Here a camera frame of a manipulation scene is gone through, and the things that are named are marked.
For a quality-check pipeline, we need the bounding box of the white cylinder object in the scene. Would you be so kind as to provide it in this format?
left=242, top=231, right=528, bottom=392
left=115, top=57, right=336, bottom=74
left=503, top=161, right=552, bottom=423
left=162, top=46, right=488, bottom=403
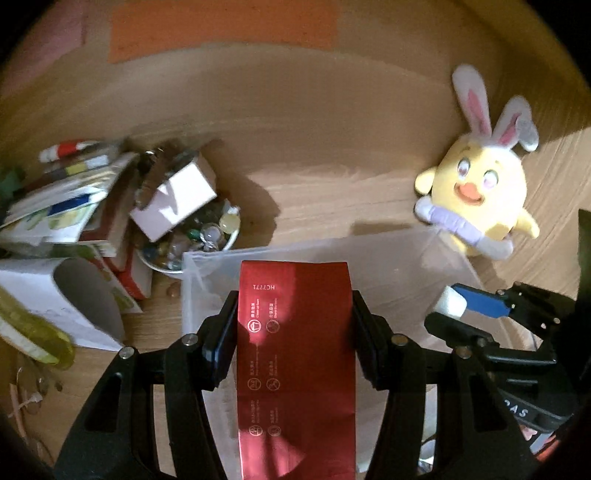
left=434, top=286, right=468, bottom=320

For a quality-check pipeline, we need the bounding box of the red foil packet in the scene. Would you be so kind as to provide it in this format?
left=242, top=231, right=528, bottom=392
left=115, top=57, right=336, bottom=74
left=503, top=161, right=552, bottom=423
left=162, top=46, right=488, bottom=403
left=236, top=261, right=356, bottom=479

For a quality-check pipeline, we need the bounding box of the clear plastic storage bin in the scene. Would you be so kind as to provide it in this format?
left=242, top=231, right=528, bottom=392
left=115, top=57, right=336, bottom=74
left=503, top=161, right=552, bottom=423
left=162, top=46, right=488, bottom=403
left=181, top=228, right=481, bottom=479

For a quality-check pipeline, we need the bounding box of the yellow chick bunny plush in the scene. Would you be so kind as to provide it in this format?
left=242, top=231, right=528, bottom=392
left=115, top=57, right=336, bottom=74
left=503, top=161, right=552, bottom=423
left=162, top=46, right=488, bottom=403
left=414, top=64, right=540, bottom=260

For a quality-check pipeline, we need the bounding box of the green spray bottle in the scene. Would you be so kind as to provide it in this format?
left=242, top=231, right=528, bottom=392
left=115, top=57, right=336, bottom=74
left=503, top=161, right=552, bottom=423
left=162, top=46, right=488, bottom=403
left=1, top=289, right=75, bottom=370

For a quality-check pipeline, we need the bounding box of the white open cardboard box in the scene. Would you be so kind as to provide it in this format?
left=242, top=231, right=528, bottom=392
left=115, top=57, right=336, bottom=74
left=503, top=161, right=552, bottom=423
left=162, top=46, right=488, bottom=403
left=1, top=258, right=125, bottom=351

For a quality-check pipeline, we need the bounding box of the bowl of glass beads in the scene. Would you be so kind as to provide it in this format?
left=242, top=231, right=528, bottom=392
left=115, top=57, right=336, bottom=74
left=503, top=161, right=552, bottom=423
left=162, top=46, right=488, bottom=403
left=137, top=198, right=242, bottom=279

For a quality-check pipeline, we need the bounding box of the small pink-white cardboard box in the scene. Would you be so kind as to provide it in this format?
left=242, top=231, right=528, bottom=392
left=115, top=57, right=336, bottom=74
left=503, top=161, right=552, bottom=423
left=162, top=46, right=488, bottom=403
left=129, top=151, right=217, bottom=242

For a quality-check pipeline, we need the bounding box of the red white marker pen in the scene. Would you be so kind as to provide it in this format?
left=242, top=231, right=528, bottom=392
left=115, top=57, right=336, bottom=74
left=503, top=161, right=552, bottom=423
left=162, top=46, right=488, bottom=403
left=38, top=140, right=98, bottom=164

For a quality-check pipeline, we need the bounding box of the orange sticky note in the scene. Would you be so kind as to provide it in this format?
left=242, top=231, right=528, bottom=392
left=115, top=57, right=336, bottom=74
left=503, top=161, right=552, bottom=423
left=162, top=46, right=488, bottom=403
left=108, top=0, right=341, bottom=64

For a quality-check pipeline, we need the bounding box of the pink sticky note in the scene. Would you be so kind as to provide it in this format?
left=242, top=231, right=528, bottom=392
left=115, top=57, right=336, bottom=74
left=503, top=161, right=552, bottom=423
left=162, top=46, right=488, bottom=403
left=11, top=1, right=86, bottom=71

